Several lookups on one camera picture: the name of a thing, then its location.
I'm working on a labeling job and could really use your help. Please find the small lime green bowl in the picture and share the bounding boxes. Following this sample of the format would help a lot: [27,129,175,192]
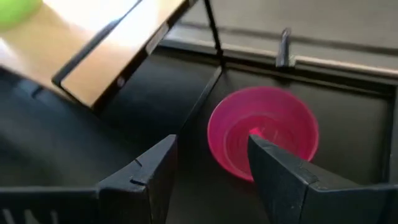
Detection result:
[0,0,44,31]

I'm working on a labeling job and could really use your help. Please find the grey metal bracket post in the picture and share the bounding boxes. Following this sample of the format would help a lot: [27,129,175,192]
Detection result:
[274,27,297,69]

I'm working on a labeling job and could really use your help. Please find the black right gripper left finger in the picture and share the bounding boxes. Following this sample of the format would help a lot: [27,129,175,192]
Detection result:
[0,134,178,224]

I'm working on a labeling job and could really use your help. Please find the small pink bowl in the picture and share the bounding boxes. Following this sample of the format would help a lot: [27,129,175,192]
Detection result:
[206,86,320,183]

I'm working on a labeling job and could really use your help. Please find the wooden shelf with black frame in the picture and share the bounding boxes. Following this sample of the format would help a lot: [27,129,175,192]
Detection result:
[0,0,225,136]

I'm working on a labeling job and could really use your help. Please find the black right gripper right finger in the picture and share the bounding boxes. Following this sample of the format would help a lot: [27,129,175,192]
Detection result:
[247,134,398,224]

